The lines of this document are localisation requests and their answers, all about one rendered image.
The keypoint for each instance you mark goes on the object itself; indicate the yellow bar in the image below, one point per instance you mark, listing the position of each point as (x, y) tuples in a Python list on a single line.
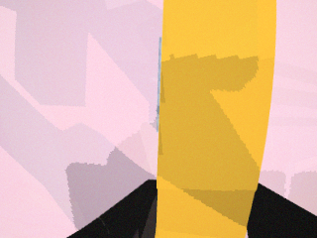
[(216, 82)]

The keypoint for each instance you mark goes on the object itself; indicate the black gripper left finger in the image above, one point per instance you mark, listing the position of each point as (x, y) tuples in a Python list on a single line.
[(134, 216)]

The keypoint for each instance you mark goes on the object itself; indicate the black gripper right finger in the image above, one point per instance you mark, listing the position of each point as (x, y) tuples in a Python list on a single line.
[(273, 216)]

